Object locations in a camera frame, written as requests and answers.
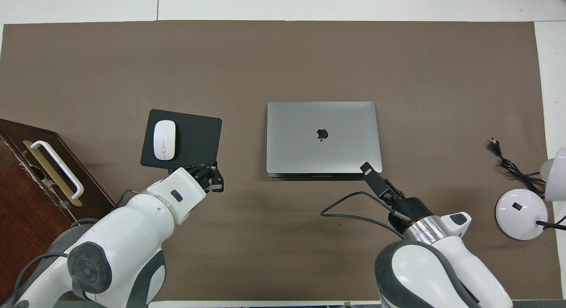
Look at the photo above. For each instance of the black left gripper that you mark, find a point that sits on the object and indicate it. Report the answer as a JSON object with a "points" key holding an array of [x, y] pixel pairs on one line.
{"points": [[201, 177]]}

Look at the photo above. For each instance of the black mouse pad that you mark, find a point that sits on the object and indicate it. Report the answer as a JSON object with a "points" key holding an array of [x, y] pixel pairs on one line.
{"points": [[199, 135]]}

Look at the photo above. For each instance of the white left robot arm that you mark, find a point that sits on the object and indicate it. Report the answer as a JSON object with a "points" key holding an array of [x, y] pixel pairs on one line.
{"points": [[124, 237]]}

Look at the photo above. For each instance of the white computer mouse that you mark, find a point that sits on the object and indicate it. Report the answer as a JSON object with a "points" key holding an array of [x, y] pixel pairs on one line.
{"points": [[164, 140]]}

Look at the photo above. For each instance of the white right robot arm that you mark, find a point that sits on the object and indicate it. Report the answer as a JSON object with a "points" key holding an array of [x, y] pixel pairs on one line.
{"points": [[442, 263]]}

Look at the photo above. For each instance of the dark wooden box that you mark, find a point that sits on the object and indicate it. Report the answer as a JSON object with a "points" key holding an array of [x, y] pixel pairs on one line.
{"points": [[22, 188]]}

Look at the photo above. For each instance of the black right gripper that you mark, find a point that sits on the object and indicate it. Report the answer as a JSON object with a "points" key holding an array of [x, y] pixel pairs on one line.
{"points": [[411, 210]]}

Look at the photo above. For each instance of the large brown table mat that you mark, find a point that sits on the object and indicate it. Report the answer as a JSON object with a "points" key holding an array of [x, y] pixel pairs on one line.
{"points": [[309, 55]]}

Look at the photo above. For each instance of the white desk lamp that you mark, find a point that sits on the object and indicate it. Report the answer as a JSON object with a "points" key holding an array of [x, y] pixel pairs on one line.
{"points": [[522, 215]]}

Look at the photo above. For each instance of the silver laptop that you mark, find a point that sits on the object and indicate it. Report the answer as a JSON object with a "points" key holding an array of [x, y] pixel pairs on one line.
{"points": [[323, 148]]}

